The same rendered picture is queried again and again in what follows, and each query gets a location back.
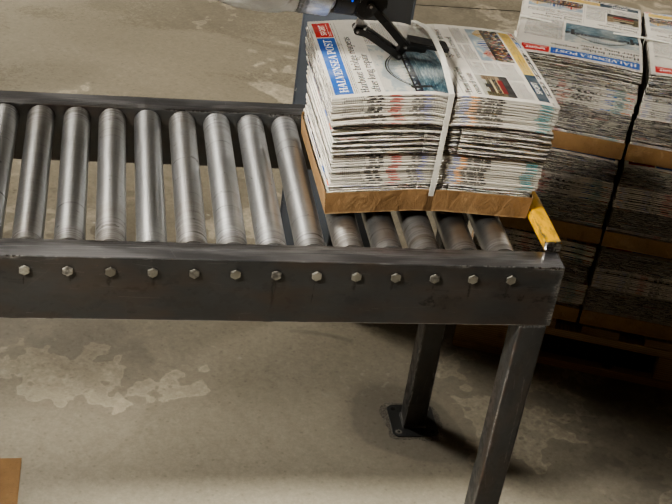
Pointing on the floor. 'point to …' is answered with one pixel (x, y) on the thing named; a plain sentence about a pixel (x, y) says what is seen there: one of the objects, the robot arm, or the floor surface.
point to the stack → (602, 176)
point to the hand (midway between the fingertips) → (451, 7)
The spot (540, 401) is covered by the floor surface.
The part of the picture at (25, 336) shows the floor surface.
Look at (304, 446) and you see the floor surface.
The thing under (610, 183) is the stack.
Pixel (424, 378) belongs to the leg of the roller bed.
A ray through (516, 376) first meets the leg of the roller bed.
